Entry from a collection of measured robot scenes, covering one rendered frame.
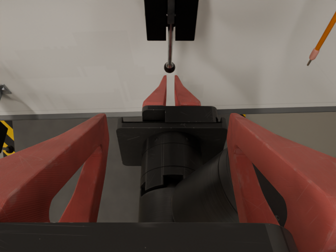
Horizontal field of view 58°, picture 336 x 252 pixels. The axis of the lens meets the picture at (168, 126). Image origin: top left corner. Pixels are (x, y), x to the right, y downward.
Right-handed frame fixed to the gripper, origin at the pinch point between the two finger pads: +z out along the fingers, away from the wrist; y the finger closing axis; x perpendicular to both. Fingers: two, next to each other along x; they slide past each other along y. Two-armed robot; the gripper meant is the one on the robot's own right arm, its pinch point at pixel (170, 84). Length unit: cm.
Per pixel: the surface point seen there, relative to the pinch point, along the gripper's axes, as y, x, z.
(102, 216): 31, 119, 33
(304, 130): -64, 85, 60
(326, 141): -74, 88, 56
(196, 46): -3.5, 0.0, 7.2
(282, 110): -20.1, 15.3, 9.7
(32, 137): 64, 92, 61
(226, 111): -10.4, 15.8, 9.9
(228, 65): -8.4, 3.6, 7.8
